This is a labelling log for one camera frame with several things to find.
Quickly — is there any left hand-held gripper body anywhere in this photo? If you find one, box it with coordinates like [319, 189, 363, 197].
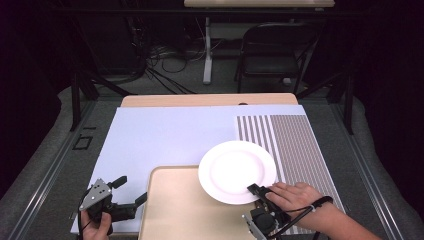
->
[79, 178, 138, 224]

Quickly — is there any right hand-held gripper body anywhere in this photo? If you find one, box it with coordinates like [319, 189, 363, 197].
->
[242, 206, 291, 240]

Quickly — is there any white round plate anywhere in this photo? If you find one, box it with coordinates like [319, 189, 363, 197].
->
[198, 140, 278, 205]

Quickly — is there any beige plastic tray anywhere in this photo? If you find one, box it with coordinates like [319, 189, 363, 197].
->
[138, 165, 263, 240]

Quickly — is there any person's left hand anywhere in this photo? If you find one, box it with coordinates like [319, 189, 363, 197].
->
[80, 211, 113, 240]

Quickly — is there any person's right hand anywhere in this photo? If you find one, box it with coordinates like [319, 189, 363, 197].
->
[264, 181, 323, 213]

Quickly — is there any brown striped placemat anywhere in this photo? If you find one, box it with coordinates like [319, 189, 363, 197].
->
[236, 114, 346, 236]

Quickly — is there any pale blue table sheet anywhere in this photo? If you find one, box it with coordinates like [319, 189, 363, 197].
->
[70, 104, 334, 234]

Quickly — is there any black metal stand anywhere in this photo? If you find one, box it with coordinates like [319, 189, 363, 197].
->
[69, 64, 134, 133]
[296, 71, 355, 136]

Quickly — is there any black folding chair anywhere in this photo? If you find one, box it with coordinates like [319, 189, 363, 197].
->
[234, 22, 319, 95]

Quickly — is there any white-legged desk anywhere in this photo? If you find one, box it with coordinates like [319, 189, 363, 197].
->
[183, 0, 335, 85]

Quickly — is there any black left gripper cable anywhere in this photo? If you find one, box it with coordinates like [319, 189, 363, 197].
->
[76, 193, 89, 240]

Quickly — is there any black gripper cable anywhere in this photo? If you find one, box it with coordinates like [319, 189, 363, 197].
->
[76, 193, 89, 240]
[266, 195, 334, 240]

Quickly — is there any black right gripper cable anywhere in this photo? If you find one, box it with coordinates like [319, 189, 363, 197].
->
[266, 195, 334, 240]

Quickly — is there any bundle of floor cables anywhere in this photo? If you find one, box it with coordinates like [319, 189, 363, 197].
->
[126, 14, 198, 96]

